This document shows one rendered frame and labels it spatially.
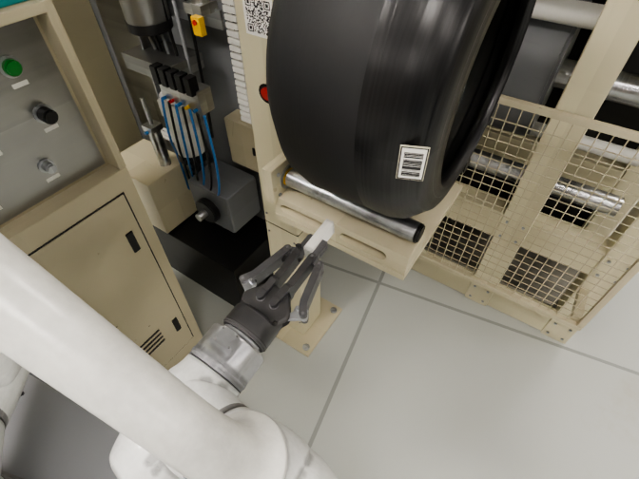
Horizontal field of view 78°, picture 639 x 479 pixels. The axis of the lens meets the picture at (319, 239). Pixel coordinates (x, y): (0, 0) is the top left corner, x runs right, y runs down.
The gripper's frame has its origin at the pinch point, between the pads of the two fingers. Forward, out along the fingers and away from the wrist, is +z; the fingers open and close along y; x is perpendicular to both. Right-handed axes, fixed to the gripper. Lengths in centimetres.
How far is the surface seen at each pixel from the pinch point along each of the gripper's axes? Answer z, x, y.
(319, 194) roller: 17.8, 13.0, 12.8
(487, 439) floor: 16, 104, -51
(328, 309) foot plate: 29, 105, 24
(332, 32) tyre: 13.1, -27.4, 4.1
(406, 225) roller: 18.7, 12.1, -8.0
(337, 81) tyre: 10.5, -22.5, 2.1
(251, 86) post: 27.4, -1.6, 36.8
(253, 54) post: 28.4, -9.0, 35.0
